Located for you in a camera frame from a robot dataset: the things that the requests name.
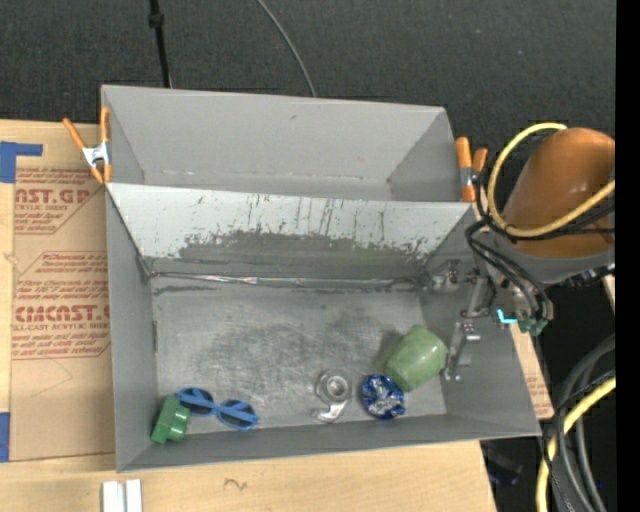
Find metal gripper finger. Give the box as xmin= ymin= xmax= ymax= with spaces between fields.
xmin=429 ymin=259 xmax=465 ymax=293
xmin=442 ymin=321 xmax=483 ymax=383

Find blue foil packet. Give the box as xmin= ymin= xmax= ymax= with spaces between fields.
xmin=360 ymin=373 xmax=407 ymax=421

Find clear glass thing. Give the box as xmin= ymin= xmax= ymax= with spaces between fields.
xmin=311 ymin=368 xmax=352 ymax=425

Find grey metal bin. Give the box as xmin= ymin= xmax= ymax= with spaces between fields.
xmin=99 ymin=83 xmax=544 ymax=474

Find blue sunglasses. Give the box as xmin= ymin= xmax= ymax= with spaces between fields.
xmin=176 ymin=386 xmax=261 ymax=432

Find green toy block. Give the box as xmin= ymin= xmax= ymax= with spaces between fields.
xmin=150 ymin=394 xmax=193 ymax=445

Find brown cardboard board red print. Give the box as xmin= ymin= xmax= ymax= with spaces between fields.
xmin=0 ymin=118 xmax=557 ymax=464

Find black cylinder on white bracket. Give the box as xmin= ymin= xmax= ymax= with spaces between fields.
xmin=567 ymin=263 xmax=616 ymax=292

